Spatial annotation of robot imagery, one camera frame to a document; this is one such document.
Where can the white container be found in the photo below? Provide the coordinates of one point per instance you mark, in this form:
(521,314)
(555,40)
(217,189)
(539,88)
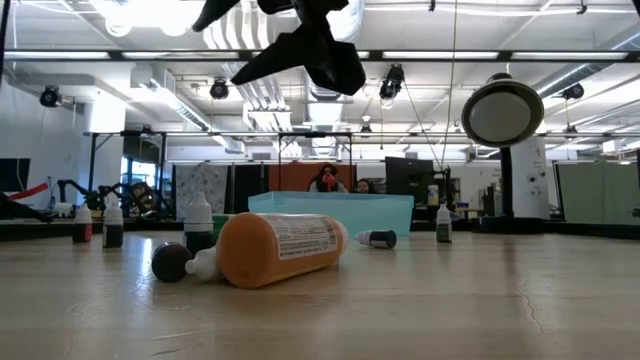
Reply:
(432,195)

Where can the pale green partition panel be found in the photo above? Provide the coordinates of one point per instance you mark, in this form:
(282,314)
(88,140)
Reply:
(600,195)

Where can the small black dropper bottle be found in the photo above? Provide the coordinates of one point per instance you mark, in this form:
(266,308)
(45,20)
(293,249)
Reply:
(202,265)

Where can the silver ventilation duct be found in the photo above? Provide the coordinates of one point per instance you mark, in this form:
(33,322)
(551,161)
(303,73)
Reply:
(327,107)

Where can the black ceiling spotlight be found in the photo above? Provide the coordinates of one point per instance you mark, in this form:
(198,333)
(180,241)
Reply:
(392,82)
(219,89)
(572,91)
(50,96)

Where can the black monitor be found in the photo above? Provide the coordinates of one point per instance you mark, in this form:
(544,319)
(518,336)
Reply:
(407,177)
(14,175)

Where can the yellow-capped small bottle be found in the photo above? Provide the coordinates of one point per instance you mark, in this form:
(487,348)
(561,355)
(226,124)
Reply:
(250,250)

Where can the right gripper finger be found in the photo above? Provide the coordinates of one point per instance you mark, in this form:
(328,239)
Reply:
(215,12)
(285,57)

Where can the person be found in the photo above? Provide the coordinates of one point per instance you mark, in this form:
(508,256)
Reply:
(315,185)
(364,187)

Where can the black background robot arm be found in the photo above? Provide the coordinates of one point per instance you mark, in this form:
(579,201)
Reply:
(135,197)

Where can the red foam tube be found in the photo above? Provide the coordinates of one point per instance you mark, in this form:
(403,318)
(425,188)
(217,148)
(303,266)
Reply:
(30,191)

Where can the small navy dropper bottle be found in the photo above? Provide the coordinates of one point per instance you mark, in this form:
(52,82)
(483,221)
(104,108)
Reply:
(382,239)

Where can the teal plastic bin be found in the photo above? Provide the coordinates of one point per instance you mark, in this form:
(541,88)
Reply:
(370,212)

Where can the small dark red dropper bottle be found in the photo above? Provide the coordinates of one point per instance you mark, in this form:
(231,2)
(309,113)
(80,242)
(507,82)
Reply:
(82,232)

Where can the orange partition panel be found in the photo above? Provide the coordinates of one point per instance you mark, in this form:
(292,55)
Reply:
(290,177)

